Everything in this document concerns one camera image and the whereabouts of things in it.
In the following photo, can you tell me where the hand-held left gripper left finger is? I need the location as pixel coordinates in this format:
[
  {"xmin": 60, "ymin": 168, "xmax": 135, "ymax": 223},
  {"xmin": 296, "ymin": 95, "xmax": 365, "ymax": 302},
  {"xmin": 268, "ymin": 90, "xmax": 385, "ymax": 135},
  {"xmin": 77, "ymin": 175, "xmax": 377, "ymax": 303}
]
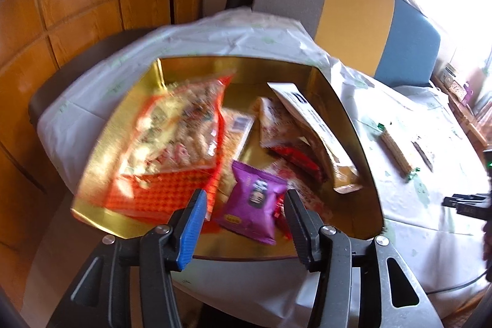
[{"xmin": 46, "ymin": 189, "xmax": 208, "ymax": 328}]

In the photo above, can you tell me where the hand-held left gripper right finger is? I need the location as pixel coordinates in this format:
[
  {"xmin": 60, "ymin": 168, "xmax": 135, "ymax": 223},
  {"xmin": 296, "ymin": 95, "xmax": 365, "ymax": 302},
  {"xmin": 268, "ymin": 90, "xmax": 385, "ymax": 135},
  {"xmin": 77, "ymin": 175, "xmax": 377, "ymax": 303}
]
[{"xmin": 284, "ymin": 190, "xmax": 442, "ymax": 328}]

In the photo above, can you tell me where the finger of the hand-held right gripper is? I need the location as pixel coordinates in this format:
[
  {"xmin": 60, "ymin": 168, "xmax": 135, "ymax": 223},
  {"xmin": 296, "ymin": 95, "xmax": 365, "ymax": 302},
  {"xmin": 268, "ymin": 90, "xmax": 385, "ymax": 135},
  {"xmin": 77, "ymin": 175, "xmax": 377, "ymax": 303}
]
[
  {"xmin": 450, "ymin": 193, "xmax": 492, "ymax": 203},
  {"xmin": 442, "ymin": 198, "xmax": 490, "ymax": 218}
]

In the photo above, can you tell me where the pink white snack bag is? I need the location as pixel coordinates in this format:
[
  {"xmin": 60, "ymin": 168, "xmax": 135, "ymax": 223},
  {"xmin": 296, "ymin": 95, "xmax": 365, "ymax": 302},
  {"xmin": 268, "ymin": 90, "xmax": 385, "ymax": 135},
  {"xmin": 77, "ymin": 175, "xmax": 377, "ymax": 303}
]
[
  {"xmin": 257, "ymin": 97, "xmax": 308, "ymax": 149},
  {"xmin": 269, "ymin": 162, "xmax": 333, "ymax": 223}
]

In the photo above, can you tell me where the gold tin box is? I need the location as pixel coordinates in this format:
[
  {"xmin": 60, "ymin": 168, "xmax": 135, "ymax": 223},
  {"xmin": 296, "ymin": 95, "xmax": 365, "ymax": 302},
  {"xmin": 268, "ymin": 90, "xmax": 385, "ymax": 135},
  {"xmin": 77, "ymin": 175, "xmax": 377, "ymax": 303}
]
[{"xmin": 71, "ymin": 57, "xmax": 385, "ymax": 261}]

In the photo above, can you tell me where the purple snack packet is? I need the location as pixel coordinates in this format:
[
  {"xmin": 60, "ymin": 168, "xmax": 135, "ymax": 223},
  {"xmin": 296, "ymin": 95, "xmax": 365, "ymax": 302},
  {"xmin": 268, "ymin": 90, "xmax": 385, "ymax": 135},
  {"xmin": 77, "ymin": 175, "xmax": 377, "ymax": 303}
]
[{"xmin": 213, "ymin": 160, "xmax": 289, "ymax": 246}]

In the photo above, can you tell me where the red snack packet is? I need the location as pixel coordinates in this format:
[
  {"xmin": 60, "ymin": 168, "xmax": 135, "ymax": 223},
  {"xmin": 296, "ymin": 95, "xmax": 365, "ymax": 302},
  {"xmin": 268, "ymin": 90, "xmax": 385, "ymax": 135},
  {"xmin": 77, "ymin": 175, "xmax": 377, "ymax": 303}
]
[{"xmin": 269, "ymin": 144, "xmax": 323, "ymax": 183}]

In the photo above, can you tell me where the orange peanut snack bag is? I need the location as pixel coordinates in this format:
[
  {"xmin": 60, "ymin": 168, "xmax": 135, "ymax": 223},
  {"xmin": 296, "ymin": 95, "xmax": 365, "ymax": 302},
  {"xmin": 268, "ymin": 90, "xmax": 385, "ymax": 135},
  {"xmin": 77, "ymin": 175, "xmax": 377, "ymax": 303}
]
[{"xmin": 104, "ymin": 72, "xmax": 237, "ymax": 223}]

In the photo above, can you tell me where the clear packet with blue label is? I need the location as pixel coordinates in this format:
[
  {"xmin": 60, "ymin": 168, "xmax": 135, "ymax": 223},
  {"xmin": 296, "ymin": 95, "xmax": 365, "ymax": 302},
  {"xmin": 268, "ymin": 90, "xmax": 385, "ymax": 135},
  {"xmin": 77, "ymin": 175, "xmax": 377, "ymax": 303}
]
[{"xmin": 222, "ymin": 108, "xmax": 255, "ymax": 152}]

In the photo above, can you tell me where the white beige snack bag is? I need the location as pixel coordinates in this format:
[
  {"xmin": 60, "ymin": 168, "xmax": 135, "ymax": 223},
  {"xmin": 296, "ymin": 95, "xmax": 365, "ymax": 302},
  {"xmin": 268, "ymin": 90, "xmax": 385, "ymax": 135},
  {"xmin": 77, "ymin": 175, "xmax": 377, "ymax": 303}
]
[{"xmin": 267, "ymin": 82, "xmax": 363, "ymax": 195}]

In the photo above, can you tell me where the white plastic tablecloth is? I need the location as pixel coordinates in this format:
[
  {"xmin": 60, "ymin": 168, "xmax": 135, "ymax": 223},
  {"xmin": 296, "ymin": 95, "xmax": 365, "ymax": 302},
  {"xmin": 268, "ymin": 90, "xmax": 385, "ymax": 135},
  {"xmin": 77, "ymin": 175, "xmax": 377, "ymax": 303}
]
[{"xmin": 36, "ymin": 7, "xmax": 492, "ymax": 321}]

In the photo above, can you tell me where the dark thin packet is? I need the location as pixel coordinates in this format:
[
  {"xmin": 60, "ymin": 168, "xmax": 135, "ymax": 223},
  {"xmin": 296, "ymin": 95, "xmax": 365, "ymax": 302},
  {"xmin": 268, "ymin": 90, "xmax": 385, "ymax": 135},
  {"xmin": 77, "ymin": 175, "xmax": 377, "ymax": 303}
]
[{"xmin": 411, "ymin": 140, "xmax": 435, "ymax": 173}]

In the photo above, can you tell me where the wooden side shelf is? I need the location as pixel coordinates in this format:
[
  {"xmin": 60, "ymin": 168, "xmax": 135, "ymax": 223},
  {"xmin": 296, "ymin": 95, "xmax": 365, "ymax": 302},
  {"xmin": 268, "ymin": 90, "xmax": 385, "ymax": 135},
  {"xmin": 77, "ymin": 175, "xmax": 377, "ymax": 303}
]
[{"xmin": 432, "ymin": 63, "xmax": 492, "ymax": 148}]

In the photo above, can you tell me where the green-ended wafer packet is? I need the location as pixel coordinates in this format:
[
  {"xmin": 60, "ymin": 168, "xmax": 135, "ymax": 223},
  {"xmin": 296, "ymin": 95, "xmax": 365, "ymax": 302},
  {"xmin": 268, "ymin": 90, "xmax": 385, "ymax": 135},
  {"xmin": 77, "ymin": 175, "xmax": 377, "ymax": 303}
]
[{"xmin": 376, "ymin": 122, "xmax": 421, "ymax": 183}]

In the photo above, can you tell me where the dark brown chair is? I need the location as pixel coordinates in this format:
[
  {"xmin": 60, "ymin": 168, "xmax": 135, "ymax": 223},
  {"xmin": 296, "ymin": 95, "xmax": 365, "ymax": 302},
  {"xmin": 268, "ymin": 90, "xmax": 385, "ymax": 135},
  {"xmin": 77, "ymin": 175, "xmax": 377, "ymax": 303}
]
[{"xmin": 28, "ymin": 28, "xmax": 162, "ymax": 125}]

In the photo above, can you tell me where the grey yellow blue sofa backrest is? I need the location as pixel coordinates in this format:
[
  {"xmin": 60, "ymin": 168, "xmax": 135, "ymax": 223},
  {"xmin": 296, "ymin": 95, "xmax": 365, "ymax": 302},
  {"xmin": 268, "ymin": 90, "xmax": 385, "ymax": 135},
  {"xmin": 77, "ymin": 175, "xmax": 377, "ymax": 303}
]
[{"xmin": 252, "ymin": 0, "xmax": 442, "ymax": 88}]

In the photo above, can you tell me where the wooden wardrobe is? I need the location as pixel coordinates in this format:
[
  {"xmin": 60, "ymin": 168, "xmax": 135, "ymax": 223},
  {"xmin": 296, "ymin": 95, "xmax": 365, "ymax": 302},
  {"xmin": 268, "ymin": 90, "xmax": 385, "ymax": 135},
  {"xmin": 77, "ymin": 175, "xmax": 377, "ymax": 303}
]
[{"xmin": 0, "ymin": 0, "xmax": 206, "ymax": 313}]

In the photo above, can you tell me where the black cable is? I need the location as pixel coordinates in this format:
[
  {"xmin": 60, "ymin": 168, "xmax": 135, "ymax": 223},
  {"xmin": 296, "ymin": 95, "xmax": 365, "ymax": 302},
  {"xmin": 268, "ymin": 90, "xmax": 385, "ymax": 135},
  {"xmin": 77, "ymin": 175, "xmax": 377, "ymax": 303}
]
[{"xmin": 425, "ymin": 268, "xmax": 492, "ymax": 294}]

